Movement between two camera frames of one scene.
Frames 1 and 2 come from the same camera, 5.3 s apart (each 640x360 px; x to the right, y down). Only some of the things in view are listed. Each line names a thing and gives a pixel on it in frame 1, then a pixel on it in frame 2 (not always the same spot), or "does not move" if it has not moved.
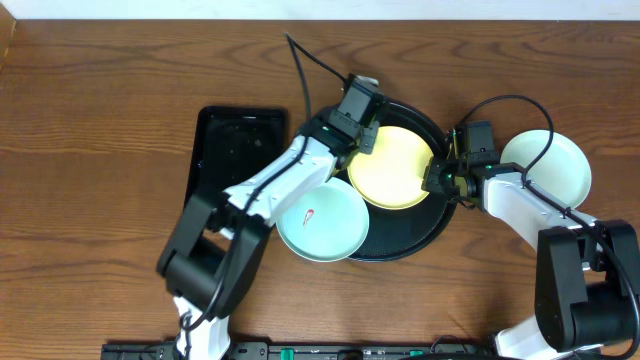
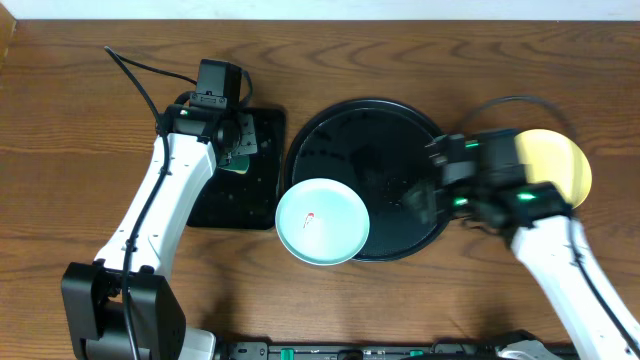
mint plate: x=322 y=222 does not move
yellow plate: x=392 y=176 -> x=550 y=157
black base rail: x=169 y=350 does not move
